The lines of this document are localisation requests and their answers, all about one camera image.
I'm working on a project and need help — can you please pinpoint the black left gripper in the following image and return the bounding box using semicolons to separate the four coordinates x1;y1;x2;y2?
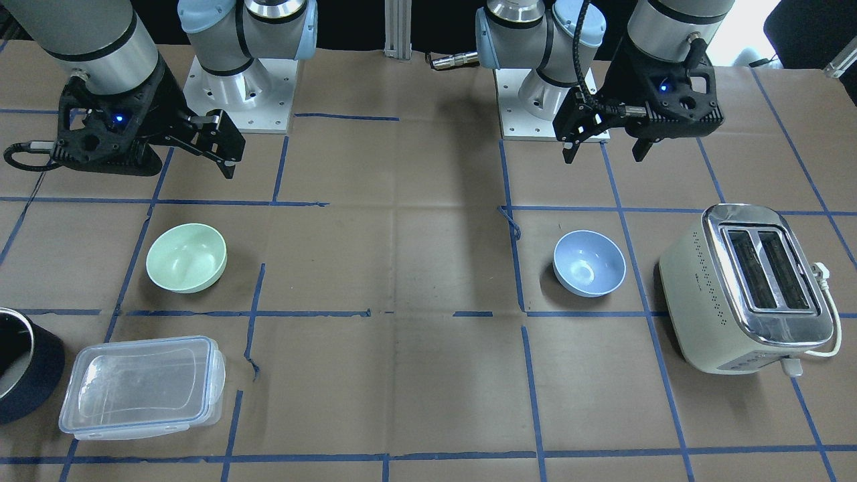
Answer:
553;37;725;165

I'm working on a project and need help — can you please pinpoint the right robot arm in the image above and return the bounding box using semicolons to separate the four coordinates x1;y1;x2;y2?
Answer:
3;1;318;179

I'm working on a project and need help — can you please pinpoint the blue bowl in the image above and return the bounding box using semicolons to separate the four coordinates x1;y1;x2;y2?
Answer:
553;230;627;298

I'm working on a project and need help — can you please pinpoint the green bowl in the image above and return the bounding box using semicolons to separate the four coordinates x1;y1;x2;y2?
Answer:
146;223;228;294

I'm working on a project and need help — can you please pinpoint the silver cable connector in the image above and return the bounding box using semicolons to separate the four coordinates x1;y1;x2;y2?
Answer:
424;52;480;72

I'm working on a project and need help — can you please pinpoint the aluminium frame post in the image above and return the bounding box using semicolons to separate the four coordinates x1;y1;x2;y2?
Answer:
383;0;412;62

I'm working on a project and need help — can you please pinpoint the cream chrome toaster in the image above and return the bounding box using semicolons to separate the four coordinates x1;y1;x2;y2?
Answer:
658;204;842;378

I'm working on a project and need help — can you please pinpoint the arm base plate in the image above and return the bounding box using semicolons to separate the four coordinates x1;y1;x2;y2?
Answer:
493;67;569;141
183;58;302;135

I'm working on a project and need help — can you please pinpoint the white toaster power cable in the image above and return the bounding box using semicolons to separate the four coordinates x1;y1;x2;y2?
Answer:
780;262;843;378

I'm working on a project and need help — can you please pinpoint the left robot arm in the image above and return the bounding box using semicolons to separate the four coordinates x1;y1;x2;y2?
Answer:
475;1;734;164

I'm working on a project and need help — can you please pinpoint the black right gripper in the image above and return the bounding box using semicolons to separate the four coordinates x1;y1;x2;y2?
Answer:
52;57;246;179

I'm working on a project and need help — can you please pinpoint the dark blue pot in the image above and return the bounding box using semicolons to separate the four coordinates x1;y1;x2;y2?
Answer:
1;307;66;425

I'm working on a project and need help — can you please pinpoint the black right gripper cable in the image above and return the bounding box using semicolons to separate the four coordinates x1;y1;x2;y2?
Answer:
3;141;58;173

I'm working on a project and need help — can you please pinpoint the clear plastic food container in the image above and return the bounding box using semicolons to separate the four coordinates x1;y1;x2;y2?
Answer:
58;335;226;441

